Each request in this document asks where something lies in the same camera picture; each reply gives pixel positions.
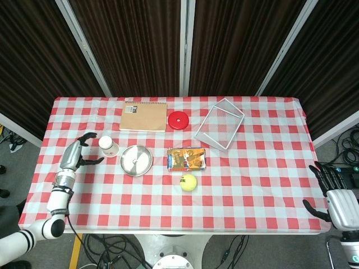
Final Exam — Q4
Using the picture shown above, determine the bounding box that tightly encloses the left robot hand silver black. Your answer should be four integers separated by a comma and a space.
60, 132, 105, 172

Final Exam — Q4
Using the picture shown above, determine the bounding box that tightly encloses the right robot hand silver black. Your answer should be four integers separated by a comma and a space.
302, 161, 359, 231

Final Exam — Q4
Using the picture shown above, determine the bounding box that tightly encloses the white paper cup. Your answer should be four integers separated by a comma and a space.
98, 136, 121, 158

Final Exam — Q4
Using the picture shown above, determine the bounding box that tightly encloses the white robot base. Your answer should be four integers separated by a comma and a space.
133, 234, 214, 269

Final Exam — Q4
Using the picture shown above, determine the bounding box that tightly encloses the black power strip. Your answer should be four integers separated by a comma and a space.
322, 164, 359, 191

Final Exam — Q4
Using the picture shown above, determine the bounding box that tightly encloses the round metal plate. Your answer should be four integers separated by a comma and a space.
119, 145, 154, 177

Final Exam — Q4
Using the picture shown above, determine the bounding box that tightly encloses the brown spiral notebook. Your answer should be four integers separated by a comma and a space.
119, 101, 168, 133

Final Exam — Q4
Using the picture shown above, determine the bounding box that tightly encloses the dark brown partition panel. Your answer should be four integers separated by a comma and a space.
189, 0, 307, 98
0, 0, 105, 141
70, 0, 182, 98
263, 0, 359, 141

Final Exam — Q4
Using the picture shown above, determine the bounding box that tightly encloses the red round lid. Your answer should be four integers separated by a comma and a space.
167, 110, 190, 131

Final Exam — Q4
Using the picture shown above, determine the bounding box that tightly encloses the orange snack packet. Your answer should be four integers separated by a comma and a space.
167, 147, 208, 172

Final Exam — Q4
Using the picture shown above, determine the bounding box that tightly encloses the red white checked tablecloth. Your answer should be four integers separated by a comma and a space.
17, 96, 330, 235

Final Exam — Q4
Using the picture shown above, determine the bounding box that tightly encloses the yellow tennis ball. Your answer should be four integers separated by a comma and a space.
179, 174, 198, 192

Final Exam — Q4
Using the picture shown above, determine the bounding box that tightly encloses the white partition post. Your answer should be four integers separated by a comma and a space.
255, 0, 320, 97
0, 112, 43, 149
55, 0, 113, 98
312, 110, 359, 149
179, 0, 196, 96

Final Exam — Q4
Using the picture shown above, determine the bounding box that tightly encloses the black floor cable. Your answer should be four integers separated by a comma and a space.
206, 234, 250, 269
67, 217, 154, 269
332, 126, 359, 165

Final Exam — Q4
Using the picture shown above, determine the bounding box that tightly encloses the white wire mesh basket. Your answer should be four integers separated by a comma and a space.
194, 97, 245, 151

